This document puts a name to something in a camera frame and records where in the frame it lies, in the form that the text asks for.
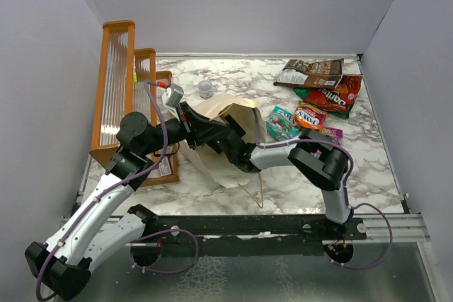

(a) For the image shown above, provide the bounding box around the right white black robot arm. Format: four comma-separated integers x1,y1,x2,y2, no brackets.
207,117,354,239

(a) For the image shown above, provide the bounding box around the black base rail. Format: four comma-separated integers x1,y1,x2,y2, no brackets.
128,204,366,260

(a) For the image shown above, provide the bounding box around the red white label card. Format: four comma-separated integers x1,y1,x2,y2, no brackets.
159,157,173,177

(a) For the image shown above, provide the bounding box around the wooden tiered display rack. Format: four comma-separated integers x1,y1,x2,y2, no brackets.
90,20,172,167

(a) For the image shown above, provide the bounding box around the brown snack packet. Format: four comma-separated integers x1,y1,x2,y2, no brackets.
273,59,343,89

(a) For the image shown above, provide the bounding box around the green crisps bag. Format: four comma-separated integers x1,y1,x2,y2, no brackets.
294,88,357,119

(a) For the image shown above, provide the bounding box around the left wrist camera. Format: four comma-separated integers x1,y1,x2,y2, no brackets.
163,83,184,108

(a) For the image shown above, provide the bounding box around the red snack packet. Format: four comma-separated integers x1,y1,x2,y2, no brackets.
304,75,362,114

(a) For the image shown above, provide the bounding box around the magenta snack packet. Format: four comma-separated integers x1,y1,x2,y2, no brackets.
314,127,343,145

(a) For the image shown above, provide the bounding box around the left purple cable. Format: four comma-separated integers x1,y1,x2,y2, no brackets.
35,81,200,301

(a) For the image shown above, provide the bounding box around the teal snack packet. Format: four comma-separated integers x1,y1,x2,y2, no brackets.
265,106,301,141

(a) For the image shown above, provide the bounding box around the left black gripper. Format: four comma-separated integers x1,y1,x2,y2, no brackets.
142,102,228,156

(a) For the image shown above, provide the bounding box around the orange snack packet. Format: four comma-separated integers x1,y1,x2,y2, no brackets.
294,101,328,131

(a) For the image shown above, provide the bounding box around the beige paper bag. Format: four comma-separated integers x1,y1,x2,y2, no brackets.
162,94,265,209

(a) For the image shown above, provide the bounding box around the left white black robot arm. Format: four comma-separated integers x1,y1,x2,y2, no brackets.
25,103,228,301

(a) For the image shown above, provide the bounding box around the small clear plastic cup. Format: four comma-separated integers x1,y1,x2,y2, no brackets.
198,80,214,100

